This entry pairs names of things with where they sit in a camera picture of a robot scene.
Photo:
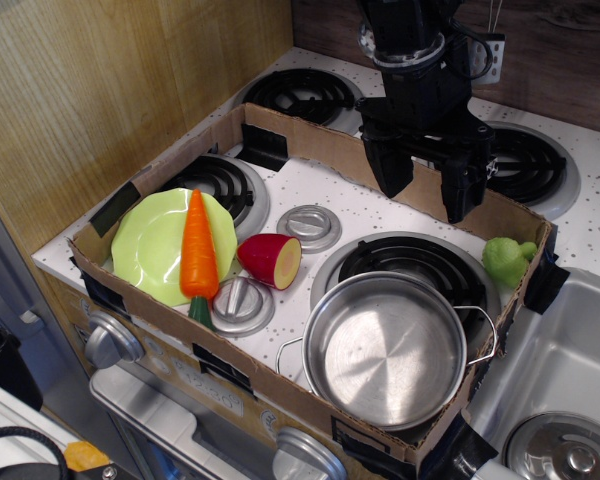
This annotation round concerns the silver metal pot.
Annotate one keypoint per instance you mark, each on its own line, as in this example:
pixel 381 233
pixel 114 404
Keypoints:
pixel 388 349

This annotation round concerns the silver front panel knob left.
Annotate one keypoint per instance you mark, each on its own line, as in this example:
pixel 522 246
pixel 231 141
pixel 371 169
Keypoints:
pixel 110 342

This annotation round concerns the silver oven door handle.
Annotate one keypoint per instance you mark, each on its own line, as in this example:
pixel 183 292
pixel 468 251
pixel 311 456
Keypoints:
pixel 168 428

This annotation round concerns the green toy broccoli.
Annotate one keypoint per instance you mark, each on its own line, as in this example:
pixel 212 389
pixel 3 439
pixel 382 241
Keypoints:
pixel 506 261

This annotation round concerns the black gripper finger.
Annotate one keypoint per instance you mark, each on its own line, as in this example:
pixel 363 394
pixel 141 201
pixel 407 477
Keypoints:
pixel 464 175
pixel 391 165

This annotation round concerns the silver stove knob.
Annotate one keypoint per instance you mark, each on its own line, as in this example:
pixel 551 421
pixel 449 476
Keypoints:
pixel 315 226
pixel 242 307

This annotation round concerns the red toy sweet potato half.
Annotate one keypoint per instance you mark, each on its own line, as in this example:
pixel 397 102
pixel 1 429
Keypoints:
pixel 271 258

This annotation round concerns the silver hanging spatula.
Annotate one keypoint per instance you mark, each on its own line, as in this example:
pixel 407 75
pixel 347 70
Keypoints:
pixel 487 54

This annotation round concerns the silver panel knob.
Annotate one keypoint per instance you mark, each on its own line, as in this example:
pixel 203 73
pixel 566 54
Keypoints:
pixel 300 456
pixel 110 342

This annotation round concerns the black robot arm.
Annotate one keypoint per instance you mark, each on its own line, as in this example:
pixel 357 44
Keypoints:
pixel 408 25

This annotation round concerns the silver stove knob upper middle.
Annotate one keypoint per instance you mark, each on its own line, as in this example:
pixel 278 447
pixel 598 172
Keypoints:
pixel 315 226

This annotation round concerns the silver stove knob lower middle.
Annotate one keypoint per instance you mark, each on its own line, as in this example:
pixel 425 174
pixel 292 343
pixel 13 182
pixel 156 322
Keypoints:
pixel 242 307

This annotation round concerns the front right black burner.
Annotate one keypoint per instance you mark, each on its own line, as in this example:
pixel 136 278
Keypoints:
pixel 451 271

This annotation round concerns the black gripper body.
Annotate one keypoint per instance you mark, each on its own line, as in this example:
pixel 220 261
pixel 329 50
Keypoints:
pixel 426 94

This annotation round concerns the brown cardboard fence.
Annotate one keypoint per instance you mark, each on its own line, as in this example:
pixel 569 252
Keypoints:
pixel 344 157

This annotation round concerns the black burner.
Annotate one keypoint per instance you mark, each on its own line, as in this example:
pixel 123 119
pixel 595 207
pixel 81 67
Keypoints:
pixel 317 96
pixel 533 169
pixel 234 184
pixel 451 271

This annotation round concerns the front left black burner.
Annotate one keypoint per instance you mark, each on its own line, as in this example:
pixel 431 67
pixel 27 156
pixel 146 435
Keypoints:
pixel 234 184

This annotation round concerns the back left black burner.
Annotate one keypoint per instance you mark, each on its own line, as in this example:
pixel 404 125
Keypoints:
pixel 317 96

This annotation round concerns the light green plastic plate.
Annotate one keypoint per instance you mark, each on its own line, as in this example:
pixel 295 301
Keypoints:
pixel 146 250

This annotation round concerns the orange toy carrot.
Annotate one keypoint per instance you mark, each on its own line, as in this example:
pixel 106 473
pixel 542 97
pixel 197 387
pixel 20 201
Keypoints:
pixel 198 278

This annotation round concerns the orange object bottom left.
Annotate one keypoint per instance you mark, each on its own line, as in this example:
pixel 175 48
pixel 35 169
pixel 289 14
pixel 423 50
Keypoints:
pixel 81 456

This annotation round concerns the back right black burner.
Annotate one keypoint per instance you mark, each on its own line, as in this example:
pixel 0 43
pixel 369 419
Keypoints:
pixel 533 169

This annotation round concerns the silver sink drain lid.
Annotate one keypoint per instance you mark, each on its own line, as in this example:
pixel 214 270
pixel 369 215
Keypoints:
pixel 554 445

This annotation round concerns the silver front panel knob right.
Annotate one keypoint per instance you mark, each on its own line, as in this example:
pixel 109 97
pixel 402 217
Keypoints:
pixel 300 456

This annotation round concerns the stainless steel sink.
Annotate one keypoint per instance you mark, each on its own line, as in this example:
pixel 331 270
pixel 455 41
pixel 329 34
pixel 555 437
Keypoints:
pixel 552 364

